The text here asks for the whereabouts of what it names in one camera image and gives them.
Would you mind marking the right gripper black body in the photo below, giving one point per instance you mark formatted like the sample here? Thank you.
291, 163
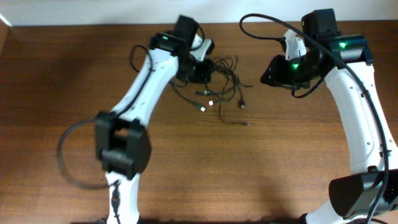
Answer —
293, 73

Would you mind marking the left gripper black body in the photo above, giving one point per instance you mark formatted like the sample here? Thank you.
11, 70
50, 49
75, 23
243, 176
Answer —
201, 73

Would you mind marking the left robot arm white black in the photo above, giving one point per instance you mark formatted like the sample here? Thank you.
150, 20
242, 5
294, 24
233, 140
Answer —
122, 143

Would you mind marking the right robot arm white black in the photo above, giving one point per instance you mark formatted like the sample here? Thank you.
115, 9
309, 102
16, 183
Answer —
319, 51

